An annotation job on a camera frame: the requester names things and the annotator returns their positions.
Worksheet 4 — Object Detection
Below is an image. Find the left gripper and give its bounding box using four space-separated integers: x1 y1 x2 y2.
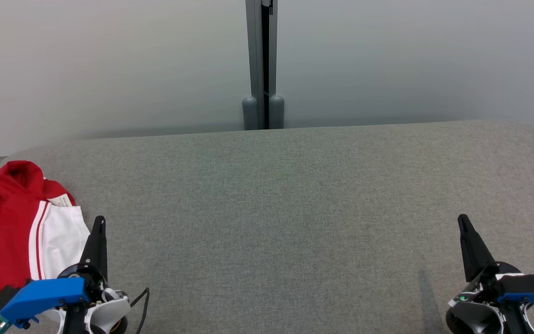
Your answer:
58 215 132 334

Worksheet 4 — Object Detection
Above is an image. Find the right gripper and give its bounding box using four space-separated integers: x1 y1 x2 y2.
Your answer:
445 213 534 334

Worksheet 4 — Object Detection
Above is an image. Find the grey fabric padded surface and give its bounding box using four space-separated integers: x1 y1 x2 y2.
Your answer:
0 120 534 334

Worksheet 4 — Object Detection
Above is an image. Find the grey cylindrical post foot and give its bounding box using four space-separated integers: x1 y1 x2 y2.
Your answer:
242 96 259 131
269 95 285 129

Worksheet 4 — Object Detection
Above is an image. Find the grey metal partition post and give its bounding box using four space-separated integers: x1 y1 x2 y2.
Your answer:
245 0 279 130

